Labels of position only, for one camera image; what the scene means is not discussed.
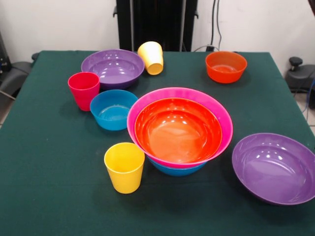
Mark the large blue plastic bowl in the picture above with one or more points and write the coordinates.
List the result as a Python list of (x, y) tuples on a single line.
[(177, 172)]

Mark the red plastic cup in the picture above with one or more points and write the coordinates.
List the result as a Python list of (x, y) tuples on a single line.
[(82, 91)]

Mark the dark green tablecloth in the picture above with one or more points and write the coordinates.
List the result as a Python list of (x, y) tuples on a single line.
[(172, 214)]

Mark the black equipment base with knob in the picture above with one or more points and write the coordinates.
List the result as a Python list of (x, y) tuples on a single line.
[(301, 76)]

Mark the small orange plastic bowl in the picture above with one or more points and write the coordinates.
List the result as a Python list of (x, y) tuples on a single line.
[(225, 71)]

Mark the black padded equipment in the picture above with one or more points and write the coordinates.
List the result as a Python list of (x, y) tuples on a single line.
[(17, 73)]

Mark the dark device box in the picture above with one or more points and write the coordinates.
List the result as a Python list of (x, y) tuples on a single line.
[(3, 61)]

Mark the yellow plastic cup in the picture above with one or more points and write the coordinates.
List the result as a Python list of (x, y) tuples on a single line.
[(155, 68), (150, 51), (124, 174)]

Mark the small blue plastic bowl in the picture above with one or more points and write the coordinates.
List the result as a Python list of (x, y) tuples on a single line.
[(110, 115)]

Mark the large orange plastic bowl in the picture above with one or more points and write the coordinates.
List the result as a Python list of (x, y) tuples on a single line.
[(177, 132)]

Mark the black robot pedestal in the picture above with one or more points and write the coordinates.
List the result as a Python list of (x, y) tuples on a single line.
[(157, 24)]

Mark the purple plastic bowl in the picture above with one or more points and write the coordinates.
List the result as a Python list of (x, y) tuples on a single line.
[(110, 71), (273, 172)]

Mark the black round knob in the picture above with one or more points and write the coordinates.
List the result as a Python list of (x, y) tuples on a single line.
[(35, 56)]

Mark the pink plastic bowl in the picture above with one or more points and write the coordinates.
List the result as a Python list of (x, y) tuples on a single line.
[(227, 127)]

